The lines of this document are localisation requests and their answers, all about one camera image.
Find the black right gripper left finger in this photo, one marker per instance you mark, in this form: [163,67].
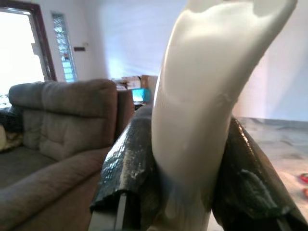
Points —
[130,156]

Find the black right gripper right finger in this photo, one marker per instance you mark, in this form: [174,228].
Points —
[252,173]

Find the red floor item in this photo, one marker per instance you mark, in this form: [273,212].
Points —
[304,178]

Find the blue lit screen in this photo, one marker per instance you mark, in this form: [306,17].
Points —
[140,95]

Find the grey fabric sofa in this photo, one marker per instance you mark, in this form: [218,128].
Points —
[60,134]

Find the cardboard boxes stack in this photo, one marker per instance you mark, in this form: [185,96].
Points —
[137,81]

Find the patterned cushion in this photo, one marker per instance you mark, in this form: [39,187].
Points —
[10,139]

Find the louvre window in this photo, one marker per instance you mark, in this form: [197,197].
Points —
[64,48]

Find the black wall switch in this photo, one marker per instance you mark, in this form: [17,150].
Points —
[80,48]

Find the brown wooden door frame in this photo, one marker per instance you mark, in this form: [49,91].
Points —
[44,41]

